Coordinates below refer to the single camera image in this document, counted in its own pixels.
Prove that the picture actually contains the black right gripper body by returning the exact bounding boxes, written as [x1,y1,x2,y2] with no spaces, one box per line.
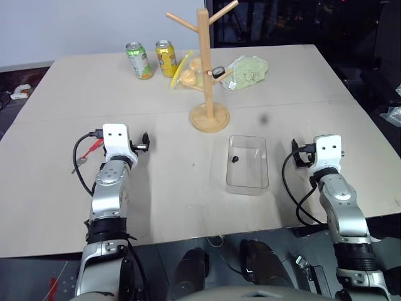
[299,144,315,167]

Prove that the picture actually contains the clear plastic container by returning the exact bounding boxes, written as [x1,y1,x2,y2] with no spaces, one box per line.
[225,134,271,196]

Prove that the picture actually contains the wooden tree-shaped hanger stand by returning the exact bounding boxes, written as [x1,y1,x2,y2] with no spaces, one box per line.
[165,0,239,134]

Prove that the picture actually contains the green drink can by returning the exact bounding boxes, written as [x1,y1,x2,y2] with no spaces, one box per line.
[125,41,154,81]

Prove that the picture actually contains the clear zip bag of bread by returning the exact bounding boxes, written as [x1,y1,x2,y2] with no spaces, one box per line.
[170,49,207,92]

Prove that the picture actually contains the yellow drink can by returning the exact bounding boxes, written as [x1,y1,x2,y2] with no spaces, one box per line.
[155,40,178,78]

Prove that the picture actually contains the green cloth bag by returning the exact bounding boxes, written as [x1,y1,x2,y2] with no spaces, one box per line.
[221,55,270,92]

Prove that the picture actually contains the crumpled clear plastic bag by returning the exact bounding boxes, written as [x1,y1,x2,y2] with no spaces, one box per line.
[380,105,401,128]

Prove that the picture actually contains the dark rounded shape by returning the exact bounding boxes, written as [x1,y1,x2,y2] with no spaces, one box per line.
[239,239,298,288]

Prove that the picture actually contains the black flat box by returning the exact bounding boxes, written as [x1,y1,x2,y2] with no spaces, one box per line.
[304,265,333,297]

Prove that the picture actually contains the grey robot torso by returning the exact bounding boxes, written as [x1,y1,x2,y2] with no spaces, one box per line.
[67,283,345,301]

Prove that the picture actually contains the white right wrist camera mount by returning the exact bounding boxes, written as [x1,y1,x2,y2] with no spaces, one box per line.
[310,134,345,175]

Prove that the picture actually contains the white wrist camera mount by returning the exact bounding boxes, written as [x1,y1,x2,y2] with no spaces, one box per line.
[310,134,345,175]
[102,124,139,165]

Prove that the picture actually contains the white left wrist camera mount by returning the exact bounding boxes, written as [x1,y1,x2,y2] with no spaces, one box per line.
[102,124,139,165]

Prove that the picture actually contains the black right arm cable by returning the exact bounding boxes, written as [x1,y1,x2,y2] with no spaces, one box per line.
[281,143,326,227]

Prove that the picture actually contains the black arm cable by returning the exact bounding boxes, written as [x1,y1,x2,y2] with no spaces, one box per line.
[281,143,326,227]
[72,130,104,198]

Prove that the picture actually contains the red-handled pliers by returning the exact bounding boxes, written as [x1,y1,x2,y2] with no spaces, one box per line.
[70,139,105,175]

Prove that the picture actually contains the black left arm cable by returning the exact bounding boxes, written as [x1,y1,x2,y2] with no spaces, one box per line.
[72,130,104,198]

